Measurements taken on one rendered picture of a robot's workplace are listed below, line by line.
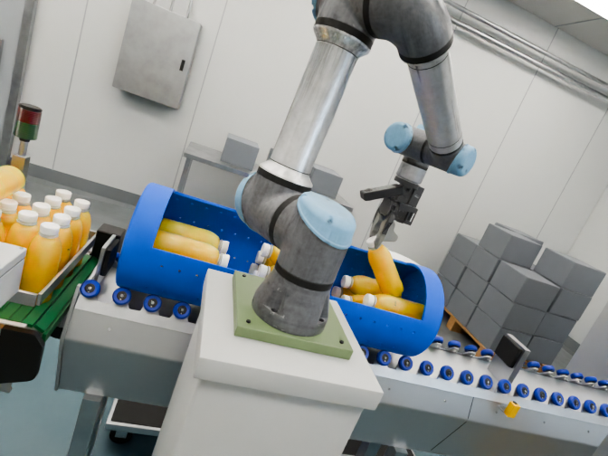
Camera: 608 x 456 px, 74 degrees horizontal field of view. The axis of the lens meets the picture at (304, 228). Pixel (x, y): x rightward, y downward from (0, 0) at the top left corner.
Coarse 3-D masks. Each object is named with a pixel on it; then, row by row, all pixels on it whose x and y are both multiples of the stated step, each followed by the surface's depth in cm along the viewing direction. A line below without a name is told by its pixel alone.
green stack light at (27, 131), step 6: (18, 120) 124; (18, 126) 124; (24, 126) 124; (30, 126) 125; (36, 126) 127; (18, 132) 125; (24, 132) 125; (30, 132) 126; (36, 132) 128; (24, 138) 126; (30, 138) 127; (36, 138) 129
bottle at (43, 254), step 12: (36, 240) 93; (48, 240) 93; (60, 240) 96; (36, 252) 92; (48, 252) 93; (60, 252) 96; (24, 264) 94; (36, 264) 93; (48, 264) 94; (24, 276) 94; (36, 276) 94; (48, 276) 96; (24, 288) 95; (36, 288) 95; (48, 300) 99
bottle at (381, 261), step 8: (368, 248) 120; (384, 248) 119; (368, 256) 120; (376, 256) 118; (384, 256) 118; (376, 264) 119; (384, 264) 119; (392, 264) 120; (376, 272) 121; (384, 272) 120; (392, 272) 120; (376, 280) 124; (384, 280) 121; (392, 280) 121; (400, 280) 123; (384, 288) 122; (392, 288) 122; (400, 288) 123
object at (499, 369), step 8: (504, 336) 144; (512, 336) 144; (504, 344) 142; (512, 344) 139; (520, 344) 139; (496, 352) 145; (504, 352) 141; (512, 352) 138; (520, 352) 136; (528, 352) 136; (496, 360) 146; (504, 360) 140; (512, 360) 137; (520, 360) 137; (488, 368) 148; (496, 368) 145; (504, 368) 141; (512, 368) 138; (496, 376) 144; (504, 376) 140; (512, 376) 139
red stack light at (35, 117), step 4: (20, 108) 123; (16, 112) 124; (20, 112) 123; (24, 112) 123; (28, 112) 123; (32, 112) 124; (36, 112) 125; (40, 112) 127; (16, 116) 124; (20, 116) 124; (24, 116) 124; (28, 116) 124; (32, 116) 124; (36, 116) 125; (40, 116) 127; (20, 120) 124; (24, 120) 124; (28, 120) 124; (32, 120) 125; (36, 120) 126; (40, 120) 128; (32, 124) 125; (36, 124) 126
